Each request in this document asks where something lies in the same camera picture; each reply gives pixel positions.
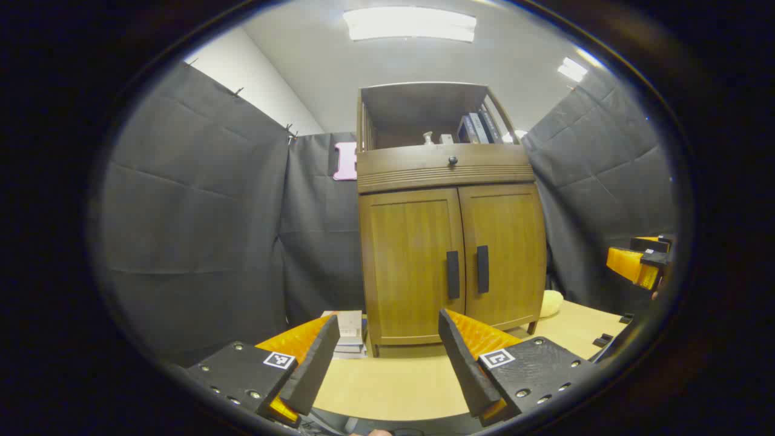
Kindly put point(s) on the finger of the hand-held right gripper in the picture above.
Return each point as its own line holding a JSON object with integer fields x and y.
{"x": 629, "y": 265}
{"x": 651, "y": 244}

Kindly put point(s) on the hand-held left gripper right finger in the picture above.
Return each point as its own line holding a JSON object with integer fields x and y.
{"x": 463, "y": 363}

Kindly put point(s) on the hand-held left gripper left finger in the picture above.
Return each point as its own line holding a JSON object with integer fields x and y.
{"x": 315, "y": 369}

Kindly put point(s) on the wooden shoe cabinet door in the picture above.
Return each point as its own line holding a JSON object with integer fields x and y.
{"x": 405, "y": 266}
{"x": 514, "y": 254}

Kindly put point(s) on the wooden double-door shoe cabinet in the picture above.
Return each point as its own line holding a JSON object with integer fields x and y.
{"x": 424, "y": 168}

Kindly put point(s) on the small black block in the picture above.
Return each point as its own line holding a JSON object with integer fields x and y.
{"x": 626, "y": 317}
{"x": 602, "y": 340}

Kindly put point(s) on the stack of pale books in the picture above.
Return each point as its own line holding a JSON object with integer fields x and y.
{"x": 350, "y": 327}

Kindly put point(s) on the pale yellow plush toy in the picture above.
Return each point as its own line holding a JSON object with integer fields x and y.
{"x": 550, "y": 303}

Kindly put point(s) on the small ceiling light panel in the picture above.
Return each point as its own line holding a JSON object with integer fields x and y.
{"x": 572, "y": 69}

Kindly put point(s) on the dark blue book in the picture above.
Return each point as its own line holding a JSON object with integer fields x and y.
{"x": 490, "y": 124}

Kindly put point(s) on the large ceiling light panel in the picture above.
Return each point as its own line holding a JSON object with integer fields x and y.
{"x": 412, "y": 24}

